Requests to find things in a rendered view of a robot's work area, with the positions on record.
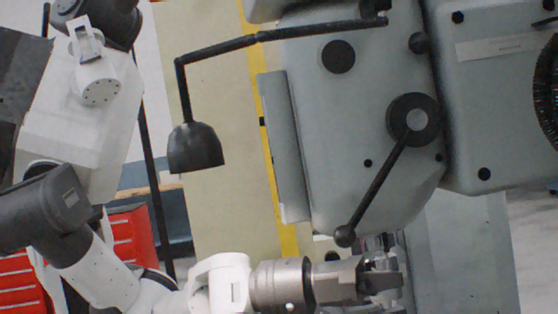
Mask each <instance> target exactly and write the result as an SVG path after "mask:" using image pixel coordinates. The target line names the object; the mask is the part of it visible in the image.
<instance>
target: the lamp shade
mask: <svg viewBox="0 0 558 314"><path fill-rule="evenodd" d="M182 124H183V125H178V126H176V127H175V129H174V130H173V131H172V132H171V133H170V134H169V135H168V138H167V151H166V155H167V164H168V169H169V174H170V175H174V174H187V172H189V173H192V172H193V171H197V170H202V169H207V168H211V167H218V166H222V165H225V164H226V163H225V159H224V153H223V149H222V143H221V140H219V138H218V137H217V135H216V133H215V131H214V129H213V128H212V127H211V126H209V125H207V124H205V123H203V122H196V120H194V121H188V122H184V123H182Z"/></svg>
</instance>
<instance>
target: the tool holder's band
mask: <svg viewBox="0 0 558 314"><path fill-rule="evenodd" d="M397 261H398V257H397V254H395V253H391V252H389V253H388V256H384V257H379V258H376V259H375V258H373V257H372V256H369V257H367V258H366V259H365V266H366V267H368V268H379V267H380V266H385V265H389V264H393V263H395V262H397Z"/></svg>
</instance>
